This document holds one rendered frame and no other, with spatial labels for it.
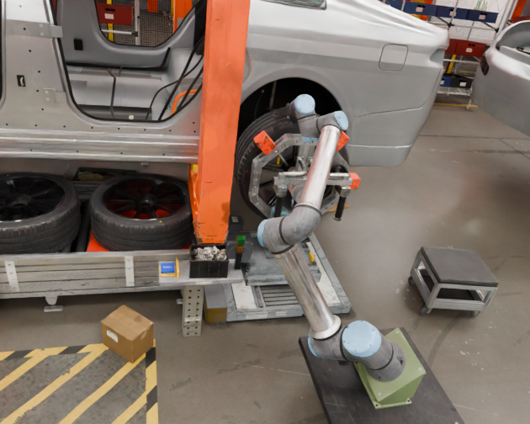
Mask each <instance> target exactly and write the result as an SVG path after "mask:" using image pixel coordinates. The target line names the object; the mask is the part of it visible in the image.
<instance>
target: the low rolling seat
mask: <svg viewBox="0 0 530 424"><path fill-rule="evenodd" d="M421 261H422V262H423V264H424V265H425V267H419V265H420V263H421ZM408 282H409V284H410V286H412V287H415V286H417V288H418V289H419V291H420V293H421V296H422V298H423V300H424V302H425V304H426V305H425V306H424V307H423V308H422V309H421V314H422V315H428V314H429V313H430V312H431V310H432V309H433V308H438V309H451V310H470V312H469V314H470V315H471V316H472V317H475V316H477V315H478V314H479V313H480V312H481V311H486V309H487V307H488V305H489V304H490V302H491V300H492V298H493V296H494V294H495V293H496V291H497V289H498V288H497V285H498V281H497V280H496V278H495V277H494V275H493V274H492V273H491V271H490V270H489V269H488V268H487V266H486V265H485V263H484V262H483V260H482V259H481V258H480V256H479V255H478V253H477V252H476V251H475V250H464V249H454V248H443V247H433V246H422V247H421V249H420V250H419V251H418V253H417V255H416V259H415V261H414V264H413V266H412V269H411V277H409V278H408ZM480 290H484V291H488V292H487V294H486V296H485V297H484V296H483V294H482V293H481V292H480Z"/></svg>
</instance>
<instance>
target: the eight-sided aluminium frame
mask: <svg viewBox="0 0 530 424"><path fill-rule="evenodd" d="M274 144H275V146H276V148H275V149H273V150H272V151H271V152H269V153H268V154H267V155H265V154H264V153H263V152H262V153H261V154H259V155H258V156H256V157H255V158H254V159H253V160H252V172H251V179H250V185H249V191H248V197H249V199H250V201H251V202H252V204H254V205H255V206H256V207H257V208H258V209H259V210H260V211H261V212H262V213H263V214H264V215H265V216H266V217H267V218H268V219H270V217H271V213H272V210H271V209H270V208H269V207H268V206H267V205H266V204H265V203H264V202H263V201H262V199H261V198H260V197H259V196H258V189H259V183H260V177H261V171H262V167H263V166H265V165H266V164H267V163H268V162H270V161H271V160H272V159H274V157H275V156H277V155H278V154H279V153H280V152H282V151H283V150H284V149H286V148H287V147H288V146H290V145H293V146H300V145H305V146H310V145H313V146H317V144H318V140H316V141H312V142H303V140H302V137H301V134H291V133H289V134H284V135H282V136H281V137H280V138H279V139H278V140H276V141H275V142H274ZM335 156H336V157H339V158H340V159H341V160H342V162H343V163H344V165H345V167H346V168H347V170H348V169H349V166H348V164H347V162H346V161H345V160H344V159H343V158H342V156H341V155H340V153H339V152H338V151H337V150H336V153H335ZM339 197H340V195H339V193H338V192H337V191H336V190H335V185H333V188H332V191H331V194H330V195H328V196H327V197H326V198H324V199H323V200H322V201H321V206H320V211H321V214H322V215H323V214H324V213H325V212H327V210H329V209H330V208H331V207H333V206H334V205H335V204H337V203H338V200H339Z"/></svg>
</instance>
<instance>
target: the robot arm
mask: <svg viewBox="0 0 530 424"><path fill-rule="evenodd" d="M314 108H315V101H314V99H313V98H312V97H311V96H310V95H308V94H302V95H299V96H298V97H297V98H296V99H295V100H294V101H293V102H292V103H287V104H286V107H283V108H280V109H275V110H273V117H274V118H275V119H279V118H283V117H285V116H287V118H288V120H289V121H293V120H294V118H297V121H298V125H299V130H300V134H301V137H302V140H303V142H312V141H316V140H318V144H317V147H316V149H315V155H314V157H313V160H312V163H311V165H310V170H309V173H308V176H307V179H306V182H305V186H304V190H303V193H302V195H301V198H300V201H299V204H297V205H295V206H294V209H293V212H292V213H291V214H290V215H288V216H283V217H278V218H270V219H267V220H264V221H262V222H261V224H260V225H259V226H258V229H257V239H258V241H259V243H260V245H261V246H264V247H268V248H269V250H270V252H271V253H272V254H273V256H274V258H275V260H276V262H277V263H278V265H279V267H280V269H281V271H282V273H283V275H284V277H285V278H286V280H287V282H288V284H289V287H290V288H291V289H292V291H293V293H294V296H295V298H296V299H297V300H298V302H299V305H300V307H301V309H302V311H303V312H304V313H305V316H306V318H307V320H308V322H309V323H310V325H311V327H310V332H309V338H308V344H309V348H310V350H311V351H312V353H313V354H314V355H315V356H317V357H319V358H324V359H327V358H328V359H336V360H344V361H353V362H360V363H363V364H364V365H365V368H366V370H367V372H368V374H369V375H370V376H371V377H372V378H373V379H375V380H377V381H379V382H384V383H385V382H390V381H393V380H395V379H397V378H398V377H399V376H400V375H401V374H402V372H403V370H404V368H405V363H406V357H405V352H404V350H403V349H402V347H401V346H400V345H399V344H398V343H396V342H393V341H391V340H387V339H386V338H385V337H384V336H383V335H382V334H381V333H380V332H379V331H378V330H377V328H376V327H375V326H373V325H371V324H370V323H368V322H367V321H354V322H352V323H351V324H349V325H348V326H344V325H343V324H342V322H341V320H340V318H339V317H338V316H336V315H333V314H332V313H331V310H330V308H329V306H328V304H327V303H326V300H325V298H324V296H323V294H322V292H321V290H320V288H319V286H318V284H317V282H316V281H315V278H314V276H313V274H312V272H311V271H310V268H309V266H308V264H307V262H306V261H305V259H304V257H303V255H302V253H301V251H300V249H299V247H298V245H297V243H300V242H302V241H303V240H305V239H306V238H307V237H308V236H309V235H311V234H312V233H313V231H314V230H315V229H316V227H317V226H318V225H319V223H320V221H321V216H322V214H321V211H320V206H321V201H322V199H323V195H324V192H325V189H326V184H327V180H328V178H329V174H330V170H331V165H332V163H333V159H334V156H335V153H336V149H337V144H338V141H339V138H340V136H341V133H342V131H343V130H346V129H347V127H348V121H347V116H346V115H345V114H344V113H343V112H342V111H336V112H334V113H331V114H326V115H323V116H321V117H318V118H316V116H315V110H314Z"/></svg>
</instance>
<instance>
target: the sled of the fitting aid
mask: <svg viewBox="0 0 530 424"><path fill-rule="evenodd" d="M300 244H301V246H302V247H303V249H304V251H305V255H306V256H307V258H308V260H309V262H310V271H311V272H312V274H313V276H314V278H315V281H316V282H317V283H318V282H320V280H321V271H320V269H319V267H318V265H317V263H316V261H315V257H314V255H313V253H312V252H311V250H310V248H309V246H308V244H307V242H301V243H300ZM241 270H242V274H243V278H244V281H245V284H246V286H252V285H269V284H287V283H288V282H287V280H286V278H285V277H284V275H283V273H282V271H263V272H250V271H249V268H248V265H247V262H242V263H241Z"/></svg>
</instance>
